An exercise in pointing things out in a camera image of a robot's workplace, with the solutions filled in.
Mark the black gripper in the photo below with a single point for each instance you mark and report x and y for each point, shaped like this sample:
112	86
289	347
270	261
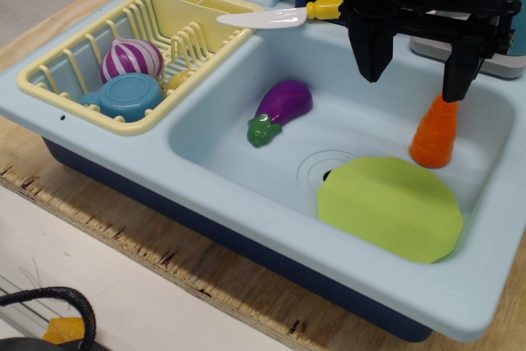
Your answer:
372	42

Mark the orange toy carrot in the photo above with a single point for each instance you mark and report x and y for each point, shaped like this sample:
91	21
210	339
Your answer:
433	142

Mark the green toy plate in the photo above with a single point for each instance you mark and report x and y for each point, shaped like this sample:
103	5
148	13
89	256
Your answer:
393	204

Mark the grey white toy stove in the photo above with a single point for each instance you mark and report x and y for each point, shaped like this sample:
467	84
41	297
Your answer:
464	41

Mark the purple toy eggplant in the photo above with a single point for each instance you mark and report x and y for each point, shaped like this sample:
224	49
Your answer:
283	103

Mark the light blue toy sink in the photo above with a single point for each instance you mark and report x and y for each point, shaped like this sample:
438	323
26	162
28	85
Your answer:
197	166

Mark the yellow toy food piece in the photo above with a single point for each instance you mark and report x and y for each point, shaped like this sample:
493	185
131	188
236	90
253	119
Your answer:
176	81

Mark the wooden board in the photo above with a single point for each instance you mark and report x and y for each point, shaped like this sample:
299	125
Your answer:
154	284

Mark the blue toy cup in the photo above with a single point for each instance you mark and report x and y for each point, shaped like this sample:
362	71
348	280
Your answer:
129	96

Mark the purple striped toy onion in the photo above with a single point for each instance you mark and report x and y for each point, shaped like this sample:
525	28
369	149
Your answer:
131	56

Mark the yellow dish rack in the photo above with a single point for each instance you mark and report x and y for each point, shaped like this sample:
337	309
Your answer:
186	32

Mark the yellow tape scrap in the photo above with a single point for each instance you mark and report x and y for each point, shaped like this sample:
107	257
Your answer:
64	330

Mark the toy knife yellow handle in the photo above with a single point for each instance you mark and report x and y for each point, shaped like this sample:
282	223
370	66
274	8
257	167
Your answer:
322	10

